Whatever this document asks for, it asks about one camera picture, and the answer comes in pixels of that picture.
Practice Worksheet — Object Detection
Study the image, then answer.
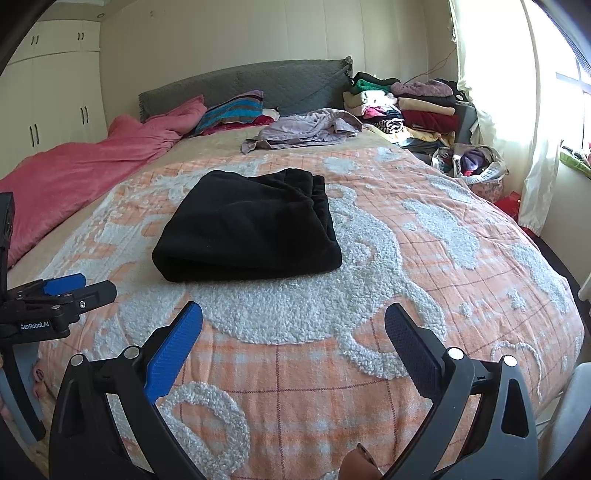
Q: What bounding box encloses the orange and white tufted blanket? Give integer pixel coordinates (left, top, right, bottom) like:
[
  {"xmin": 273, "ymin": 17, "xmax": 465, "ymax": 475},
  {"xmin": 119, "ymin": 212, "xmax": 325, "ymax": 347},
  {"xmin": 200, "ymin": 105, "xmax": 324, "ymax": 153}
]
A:
[{"xmin": 28, "ymin": 145, "xmax": 585, "ymax": 480}]

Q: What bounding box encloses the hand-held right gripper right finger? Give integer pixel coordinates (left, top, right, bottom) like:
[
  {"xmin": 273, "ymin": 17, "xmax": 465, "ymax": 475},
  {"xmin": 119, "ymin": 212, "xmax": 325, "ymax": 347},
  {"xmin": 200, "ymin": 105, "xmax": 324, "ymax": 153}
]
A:
[{"xmin": 383, "ymin": 302, "xmax": 541, "ymax": 480}]

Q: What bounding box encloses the magenta cloth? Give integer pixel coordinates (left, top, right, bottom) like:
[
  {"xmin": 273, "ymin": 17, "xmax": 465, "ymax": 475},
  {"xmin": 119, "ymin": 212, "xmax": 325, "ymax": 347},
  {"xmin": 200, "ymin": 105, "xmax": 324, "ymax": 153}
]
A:
[{"xmin": 217, "ymin": 113, "xmax": 278, "ymax": 130}]

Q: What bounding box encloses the lilac garment pile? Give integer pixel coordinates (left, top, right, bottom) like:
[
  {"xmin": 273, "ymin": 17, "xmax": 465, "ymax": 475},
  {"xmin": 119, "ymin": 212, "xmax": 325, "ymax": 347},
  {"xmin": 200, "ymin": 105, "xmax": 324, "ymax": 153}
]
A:
[{"xmin": 240, "ymin": 107, "xmax": 363, "ymax": 154}]

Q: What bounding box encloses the grey quilted headboard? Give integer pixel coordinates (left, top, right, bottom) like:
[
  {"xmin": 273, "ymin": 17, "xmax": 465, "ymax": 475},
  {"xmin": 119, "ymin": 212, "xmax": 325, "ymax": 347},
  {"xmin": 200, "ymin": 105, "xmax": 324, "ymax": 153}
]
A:
[{"xmin": 139, "ymin": 56, "xmax": 354, "ymax": 123}]

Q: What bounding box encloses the dark grey object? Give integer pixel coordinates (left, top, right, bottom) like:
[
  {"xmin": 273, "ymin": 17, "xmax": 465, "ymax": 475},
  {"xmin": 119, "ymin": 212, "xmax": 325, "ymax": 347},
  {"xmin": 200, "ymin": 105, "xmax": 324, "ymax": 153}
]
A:
[{"xmin": 455, "ymin": 104, "xmax": 478, "ymax": 144}]

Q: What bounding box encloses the window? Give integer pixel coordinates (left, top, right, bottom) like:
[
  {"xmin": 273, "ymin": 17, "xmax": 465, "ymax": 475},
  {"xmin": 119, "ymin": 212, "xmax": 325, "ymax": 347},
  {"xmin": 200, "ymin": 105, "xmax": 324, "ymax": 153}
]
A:
[{"xmin": 554, "ymin": 37, "xmax": 591, "ymax": 153}]

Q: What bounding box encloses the orange and white quilt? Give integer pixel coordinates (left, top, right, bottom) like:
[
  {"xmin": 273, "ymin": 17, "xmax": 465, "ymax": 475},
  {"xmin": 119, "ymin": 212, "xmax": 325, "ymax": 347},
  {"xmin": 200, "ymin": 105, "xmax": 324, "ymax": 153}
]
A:
[{"xmin": 7, "ymin": 122, "xmax": 416, "ymax": 287}]

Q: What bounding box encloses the red item on floor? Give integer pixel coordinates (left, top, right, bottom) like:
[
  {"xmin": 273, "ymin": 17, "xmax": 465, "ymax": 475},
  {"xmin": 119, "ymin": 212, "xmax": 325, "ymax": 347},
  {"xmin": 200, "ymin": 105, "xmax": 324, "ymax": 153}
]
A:
[{"xmin": 494, "ymin": 193, "xmax": 522, "ymax": 217}]

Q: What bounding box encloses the white wardrobe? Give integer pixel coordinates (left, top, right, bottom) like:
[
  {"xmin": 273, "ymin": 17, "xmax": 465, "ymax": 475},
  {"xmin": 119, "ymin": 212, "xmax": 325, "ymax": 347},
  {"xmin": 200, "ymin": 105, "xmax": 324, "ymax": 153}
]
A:
[{"xmin": 0, "ymin": 21, "xmax": 109, "ymax": 181}]

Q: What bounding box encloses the person's right hand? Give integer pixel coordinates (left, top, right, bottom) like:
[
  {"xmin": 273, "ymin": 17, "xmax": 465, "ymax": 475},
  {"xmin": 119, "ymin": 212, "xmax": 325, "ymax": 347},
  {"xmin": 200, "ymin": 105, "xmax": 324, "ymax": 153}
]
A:
[{"xmin": 341, "ymin": 445, "xmax": 382, "ymax": 480}]

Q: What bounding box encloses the white curtain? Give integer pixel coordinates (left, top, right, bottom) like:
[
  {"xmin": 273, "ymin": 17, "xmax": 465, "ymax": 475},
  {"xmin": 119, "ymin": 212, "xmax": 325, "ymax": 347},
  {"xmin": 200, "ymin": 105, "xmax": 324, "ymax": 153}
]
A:
[{"xmin": 448, "ymin": 0, "xmax": 561, "ymax": 232}]

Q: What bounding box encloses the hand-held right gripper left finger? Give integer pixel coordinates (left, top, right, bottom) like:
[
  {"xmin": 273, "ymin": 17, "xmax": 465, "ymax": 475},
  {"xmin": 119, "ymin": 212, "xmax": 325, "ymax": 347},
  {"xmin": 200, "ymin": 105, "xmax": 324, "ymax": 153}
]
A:
[{"xmin": 48, "ymin": 301, "xmax": 213, "ymax": 480}]

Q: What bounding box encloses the stack of striped folded clothes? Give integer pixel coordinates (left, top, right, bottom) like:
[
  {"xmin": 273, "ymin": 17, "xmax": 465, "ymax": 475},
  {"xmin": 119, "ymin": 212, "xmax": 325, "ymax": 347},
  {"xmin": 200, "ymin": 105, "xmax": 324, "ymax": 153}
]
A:
[{"xmin": 196, "ymin": 90, "xmax": 265, "ymax": 134}]

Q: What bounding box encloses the pink duvet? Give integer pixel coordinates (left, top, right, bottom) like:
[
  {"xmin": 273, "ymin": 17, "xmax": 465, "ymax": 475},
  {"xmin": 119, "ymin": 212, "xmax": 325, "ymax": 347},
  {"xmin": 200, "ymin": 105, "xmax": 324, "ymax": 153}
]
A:
[{"xmin": 0, "ymin": 95, "xmax": 208, "ymax": 268}]

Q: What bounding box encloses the black sweater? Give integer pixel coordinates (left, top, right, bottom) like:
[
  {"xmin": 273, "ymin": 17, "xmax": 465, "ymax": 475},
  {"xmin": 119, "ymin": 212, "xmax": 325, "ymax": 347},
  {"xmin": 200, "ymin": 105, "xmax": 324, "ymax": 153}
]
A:
[{"xmin": 151, "ymin": 168, "xmax": 343, "ymax": 283}]

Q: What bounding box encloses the green item on windowsill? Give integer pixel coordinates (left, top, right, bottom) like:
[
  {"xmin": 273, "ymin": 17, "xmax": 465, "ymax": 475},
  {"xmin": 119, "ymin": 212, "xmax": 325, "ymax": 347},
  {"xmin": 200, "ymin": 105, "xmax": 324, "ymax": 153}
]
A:
[{"xmin": 560, "ymin": 148, "xmax": 591, "ymax": 178}]

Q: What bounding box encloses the purple bundle of cloth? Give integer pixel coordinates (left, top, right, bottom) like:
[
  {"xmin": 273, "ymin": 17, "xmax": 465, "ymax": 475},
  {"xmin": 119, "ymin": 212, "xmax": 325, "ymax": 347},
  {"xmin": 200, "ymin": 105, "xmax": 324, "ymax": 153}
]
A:
[{"xmin": 431, "ymin": 144, "xmax": 509, "ymax": 197}]

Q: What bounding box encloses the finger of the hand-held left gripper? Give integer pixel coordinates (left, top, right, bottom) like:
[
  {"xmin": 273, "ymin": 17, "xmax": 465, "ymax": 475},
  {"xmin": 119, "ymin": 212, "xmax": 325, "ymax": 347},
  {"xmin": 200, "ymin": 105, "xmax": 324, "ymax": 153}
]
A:
[
  {"xmin": 7, "ymin": 273, "xmax": 88, "ymax": 301},
  {"xmin": 51, "ymin": 280, "xmax": 117, "ymax": 324}
]

